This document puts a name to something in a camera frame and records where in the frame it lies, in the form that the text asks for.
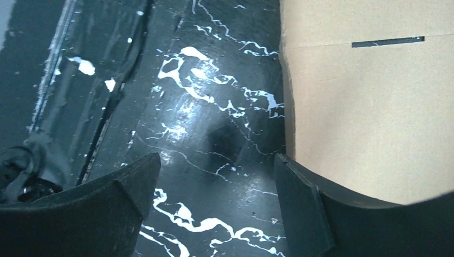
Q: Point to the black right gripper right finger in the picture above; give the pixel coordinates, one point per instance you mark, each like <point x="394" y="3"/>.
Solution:
<point x="323" y="218"/>

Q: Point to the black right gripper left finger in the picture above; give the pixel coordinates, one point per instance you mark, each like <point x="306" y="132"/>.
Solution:
<point x="101" y="217"/>

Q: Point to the brown cardboard box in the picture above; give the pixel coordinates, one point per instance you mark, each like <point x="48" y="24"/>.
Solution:
<point x="368" y="93"/>

